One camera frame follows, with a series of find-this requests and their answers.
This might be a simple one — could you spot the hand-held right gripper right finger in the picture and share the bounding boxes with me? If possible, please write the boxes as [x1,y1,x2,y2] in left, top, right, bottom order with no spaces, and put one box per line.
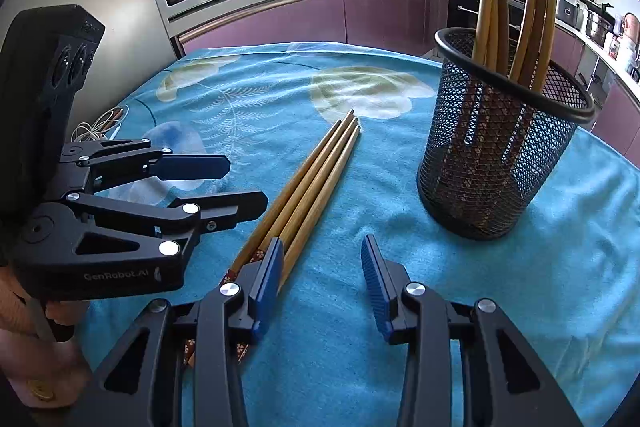
[361,234,584,427]

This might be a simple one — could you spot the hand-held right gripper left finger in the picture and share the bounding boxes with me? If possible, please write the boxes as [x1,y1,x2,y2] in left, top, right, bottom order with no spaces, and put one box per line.
[65,236,285,427]

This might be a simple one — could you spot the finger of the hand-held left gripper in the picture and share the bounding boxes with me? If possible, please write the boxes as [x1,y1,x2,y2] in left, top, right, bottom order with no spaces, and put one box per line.
[60,138,231,188]
[47,189,269,260]

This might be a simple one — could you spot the black mesh utensil holder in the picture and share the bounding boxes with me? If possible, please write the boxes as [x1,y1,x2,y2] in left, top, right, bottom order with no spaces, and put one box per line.
[417,27,597,242]

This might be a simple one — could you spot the person's left forearm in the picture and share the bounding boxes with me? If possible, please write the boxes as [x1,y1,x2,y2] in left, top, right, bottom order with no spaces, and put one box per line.
[0,264,36,338]

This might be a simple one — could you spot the person's left hand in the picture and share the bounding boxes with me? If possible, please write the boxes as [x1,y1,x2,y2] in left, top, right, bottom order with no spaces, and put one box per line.
[7,302,93,413]

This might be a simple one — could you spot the blue floral tablecloth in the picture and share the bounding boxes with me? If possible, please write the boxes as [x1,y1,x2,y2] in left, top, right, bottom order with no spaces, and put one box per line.
[75,42,640,427]

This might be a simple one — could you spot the pink base cabinets under sink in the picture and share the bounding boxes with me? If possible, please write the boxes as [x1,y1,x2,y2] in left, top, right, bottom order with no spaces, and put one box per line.
[177,0,451,58]

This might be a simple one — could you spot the pink base cabinets beside oven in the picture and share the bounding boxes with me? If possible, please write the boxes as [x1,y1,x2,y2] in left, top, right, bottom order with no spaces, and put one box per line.
[550,24,640,158]

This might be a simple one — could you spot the steel stockpot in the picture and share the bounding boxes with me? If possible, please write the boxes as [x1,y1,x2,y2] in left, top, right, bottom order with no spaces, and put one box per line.
[585,9,615,46]

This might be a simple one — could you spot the pink thermos jug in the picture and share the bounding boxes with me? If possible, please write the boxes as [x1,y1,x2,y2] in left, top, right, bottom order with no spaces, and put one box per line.
[620,13,640,45]

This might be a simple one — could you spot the white cable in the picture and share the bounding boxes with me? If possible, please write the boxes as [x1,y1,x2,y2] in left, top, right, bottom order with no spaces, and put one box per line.
[72,104,131,142]

